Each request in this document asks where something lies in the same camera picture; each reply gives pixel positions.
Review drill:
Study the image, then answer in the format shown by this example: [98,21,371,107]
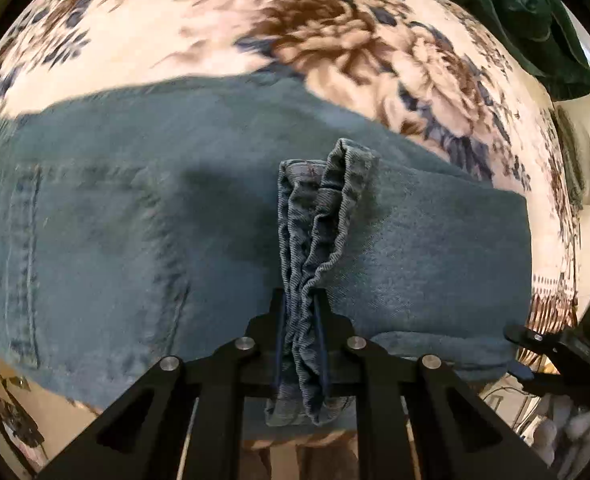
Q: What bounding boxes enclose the dark teal plush blanket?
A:
[449,0,590,101]

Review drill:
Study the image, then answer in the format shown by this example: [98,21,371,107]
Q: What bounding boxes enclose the floral fleece bed blanket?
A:
[0,0,577,333]

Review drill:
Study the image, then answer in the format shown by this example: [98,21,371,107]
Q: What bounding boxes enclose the blue denim jeans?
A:
[0,74,531,426]

